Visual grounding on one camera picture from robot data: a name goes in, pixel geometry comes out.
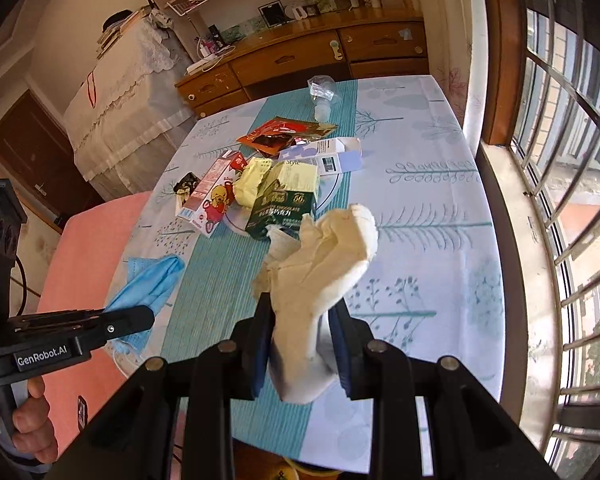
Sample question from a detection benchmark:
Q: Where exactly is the red milk carton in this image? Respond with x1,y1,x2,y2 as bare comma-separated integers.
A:
176,150,247,238

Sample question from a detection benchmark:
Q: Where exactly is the red orange snack wrapper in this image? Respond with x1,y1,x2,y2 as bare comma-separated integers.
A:
237,116,338,158

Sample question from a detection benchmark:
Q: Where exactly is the round dark trash bin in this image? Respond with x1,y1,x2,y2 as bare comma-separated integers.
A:
268,455,341,480

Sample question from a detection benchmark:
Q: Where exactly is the metal window grille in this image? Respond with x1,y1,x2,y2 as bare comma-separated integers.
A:
510,0,600,479

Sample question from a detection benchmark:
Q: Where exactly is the black floral wrapper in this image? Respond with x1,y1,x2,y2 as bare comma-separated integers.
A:
173,172,200,211

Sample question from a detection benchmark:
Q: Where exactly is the yellow paper bag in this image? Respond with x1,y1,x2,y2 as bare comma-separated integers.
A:
233,157,272,209

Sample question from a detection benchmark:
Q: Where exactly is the black picture frame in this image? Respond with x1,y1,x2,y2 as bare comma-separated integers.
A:
259,0,290,28

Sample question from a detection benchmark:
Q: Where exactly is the white lilac small box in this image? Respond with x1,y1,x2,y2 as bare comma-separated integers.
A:
277,136,363,177

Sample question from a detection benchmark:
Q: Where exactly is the wooden desk with drawers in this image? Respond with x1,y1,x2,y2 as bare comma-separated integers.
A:
175,8,429,118

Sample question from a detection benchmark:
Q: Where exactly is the clear crushed plastic bottle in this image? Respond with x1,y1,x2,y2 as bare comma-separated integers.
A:
308,75,337,122

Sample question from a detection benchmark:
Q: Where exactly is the green chocolate box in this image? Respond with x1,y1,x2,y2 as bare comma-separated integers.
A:
245,160,320,240

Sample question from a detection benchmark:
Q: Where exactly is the dark wooden door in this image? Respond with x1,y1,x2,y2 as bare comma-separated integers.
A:
0,91,104,224

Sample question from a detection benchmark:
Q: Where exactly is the lace-covered cabinet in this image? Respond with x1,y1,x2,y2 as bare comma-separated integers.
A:
64,12,196,200

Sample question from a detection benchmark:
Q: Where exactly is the person left hand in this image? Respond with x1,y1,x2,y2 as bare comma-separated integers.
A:
12,376,58,464

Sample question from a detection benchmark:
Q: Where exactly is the floral curtain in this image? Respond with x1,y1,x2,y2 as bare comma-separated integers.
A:
419,0,489,134

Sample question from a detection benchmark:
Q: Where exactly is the leaf-print teal tablecloth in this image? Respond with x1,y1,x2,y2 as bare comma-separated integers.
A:
99,74,506,475

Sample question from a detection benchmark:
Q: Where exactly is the beige paper bag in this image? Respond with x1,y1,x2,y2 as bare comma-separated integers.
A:
252,204,378,404

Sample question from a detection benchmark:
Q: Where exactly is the blue face mask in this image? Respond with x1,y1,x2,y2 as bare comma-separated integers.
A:
105,255,185,361

